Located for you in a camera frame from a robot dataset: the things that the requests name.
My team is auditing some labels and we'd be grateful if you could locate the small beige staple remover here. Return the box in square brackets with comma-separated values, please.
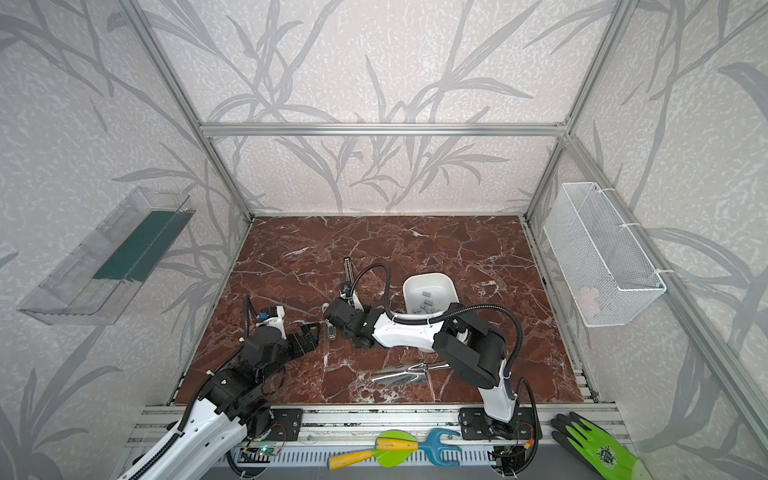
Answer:
[326, 321, 337, 341]

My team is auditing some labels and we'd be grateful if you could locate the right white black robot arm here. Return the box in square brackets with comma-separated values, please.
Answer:
[323, 298, 524, 423]

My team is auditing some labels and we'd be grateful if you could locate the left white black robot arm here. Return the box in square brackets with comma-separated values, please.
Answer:
[121, 323, 322, 479]

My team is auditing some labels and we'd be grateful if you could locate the white rectangular staple tray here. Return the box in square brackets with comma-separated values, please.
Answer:
[403, 273, 459, 319]

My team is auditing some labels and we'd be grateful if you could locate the silver metal garden trowel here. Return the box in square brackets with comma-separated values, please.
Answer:
[370, 362, 450, 386]

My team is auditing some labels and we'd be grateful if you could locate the left electronics board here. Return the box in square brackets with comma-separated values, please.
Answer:
[237, 445, 282, 464]

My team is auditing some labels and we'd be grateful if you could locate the electronics board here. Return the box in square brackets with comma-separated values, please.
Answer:
[488, 443, 537, 477]
[237, 445, 282, 464]

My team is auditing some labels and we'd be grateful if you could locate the yellow green toy tool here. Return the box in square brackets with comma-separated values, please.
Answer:
[327, 430, 418, 471]

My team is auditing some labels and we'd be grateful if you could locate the blue plastic toy wrench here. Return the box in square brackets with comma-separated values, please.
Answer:
[418, 428, 461, 467]

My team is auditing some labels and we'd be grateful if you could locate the right electronics board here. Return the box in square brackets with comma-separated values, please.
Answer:
[488, 443, 537, 477]

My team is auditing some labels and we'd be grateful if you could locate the pink item in basket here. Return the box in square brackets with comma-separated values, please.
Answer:
[576, 287, 601, 320]

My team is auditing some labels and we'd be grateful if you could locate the green black work glove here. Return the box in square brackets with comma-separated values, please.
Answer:
[551, 412, 652, 480]

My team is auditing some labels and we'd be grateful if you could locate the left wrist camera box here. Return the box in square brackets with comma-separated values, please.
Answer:
[256, 306, 287, 340]

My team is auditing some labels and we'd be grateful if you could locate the left black corrugated cable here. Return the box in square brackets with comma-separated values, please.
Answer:
[242, 292, 259, 340]

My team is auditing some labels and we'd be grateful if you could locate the black corrugated cable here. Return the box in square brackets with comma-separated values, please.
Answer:
[242, 292, 259, 340]
[349, 262, 526, 385]

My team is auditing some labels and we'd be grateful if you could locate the right black corrugated cable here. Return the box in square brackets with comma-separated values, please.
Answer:
[349, 262, 526, 385]

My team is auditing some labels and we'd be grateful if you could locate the clear acrylic wall shelf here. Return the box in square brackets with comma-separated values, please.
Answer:
[18, 187, 195, 326]

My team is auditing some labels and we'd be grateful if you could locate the white wire mesh basket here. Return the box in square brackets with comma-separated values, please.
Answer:
[544, 182, 667, 328]

